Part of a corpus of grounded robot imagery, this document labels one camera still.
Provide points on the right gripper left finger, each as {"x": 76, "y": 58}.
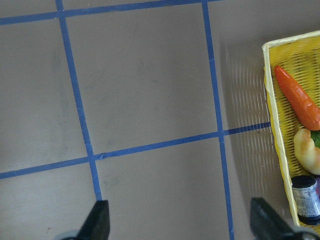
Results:
{"x": 97, "y": 224}

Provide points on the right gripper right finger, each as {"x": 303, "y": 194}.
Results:
{"x": 266, "y": 224}

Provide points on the toy croissant bread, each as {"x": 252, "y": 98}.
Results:
{"x": 306, "y": 152}

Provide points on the green toy pepper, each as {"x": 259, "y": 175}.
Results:
{"x": 315, "y": 136}

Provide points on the orange toy carrot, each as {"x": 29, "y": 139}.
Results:
{"x": 306, "y": 110}

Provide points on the yellow plastic basket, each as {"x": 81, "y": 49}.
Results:
{"x": 300, "y": 56}

